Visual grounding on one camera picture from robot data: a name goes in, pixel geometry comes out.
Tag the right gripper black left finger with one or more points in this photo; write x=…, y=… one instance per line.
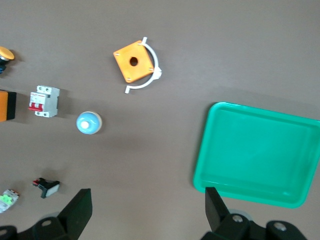
x=72, y=217

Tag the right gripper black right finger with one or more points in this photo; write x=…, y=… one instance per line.
x=220, y=220

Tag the grey circuit breaker red switches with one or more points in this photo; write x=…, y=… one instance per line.
x=50, y=102

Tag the small black red part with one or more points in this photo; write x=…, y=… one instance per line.
x=47, y=186

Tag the green white contact block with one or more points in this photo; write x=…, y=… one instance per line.
x=7, y=200

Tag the green plastic tray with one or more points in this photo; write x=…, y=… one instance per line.
x=250, y=150

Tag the blue dome buzzer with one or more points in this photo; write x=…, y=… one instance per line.
x=93, y=122

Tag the orange button box with hole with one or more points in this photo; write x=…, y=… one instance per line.
x=3, y=106
x=125, y=65

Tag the yellow mushroom push button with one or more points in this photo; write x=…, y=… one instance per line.
x=5, y=52

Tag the brown table mat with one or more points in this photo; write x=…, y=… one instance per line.
x=175, y=25

